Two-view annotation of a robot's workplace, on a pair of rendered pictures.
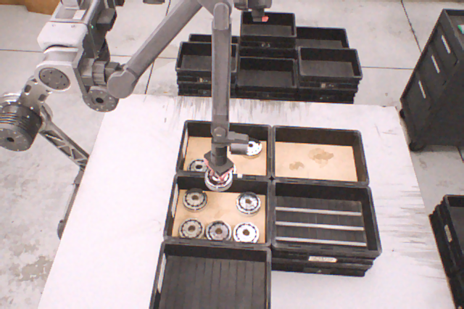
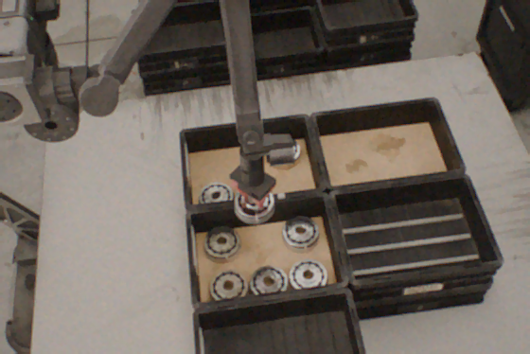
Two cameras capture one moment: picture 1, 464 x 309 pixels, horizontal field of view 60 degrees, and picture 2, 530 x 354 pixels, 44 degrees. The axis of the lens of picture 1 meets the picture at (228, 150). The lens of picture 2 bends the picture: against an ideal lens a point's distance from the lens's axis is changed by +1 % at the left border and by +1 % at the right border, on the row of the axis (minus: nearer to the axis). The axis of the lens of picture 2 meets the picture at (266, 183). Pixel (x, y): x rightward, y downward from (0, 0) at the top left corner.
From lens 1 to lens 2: 0.21 m
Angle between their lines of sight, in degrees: 5
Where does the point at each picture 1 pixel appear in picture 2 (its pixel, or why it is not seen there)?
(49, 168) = not seen: outside the picture
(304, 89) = (335, 50)
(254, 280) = (334, 338)
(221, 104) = (248, 97)
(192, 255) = (238, 323)
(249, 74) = not seen: hidden behind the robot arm
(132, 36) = not seen: hidden behind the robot
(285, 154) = (335, 151)
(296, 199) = (366, 214)
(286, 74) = (302, 31)
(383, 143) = (469, 109)
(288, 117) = (325, 97)
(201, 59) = (169, 31)
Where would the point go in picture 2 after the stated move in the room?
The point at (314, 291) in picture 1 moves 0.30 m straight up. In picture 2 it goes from (418, 338) to (437, 286)
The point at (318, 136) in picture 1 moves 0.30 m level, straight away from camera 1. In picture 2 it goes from (379, 117) to (382, 51)
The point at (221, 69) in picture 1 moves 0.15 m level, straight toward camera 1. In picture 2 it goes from (241, 48) to (256, 99)
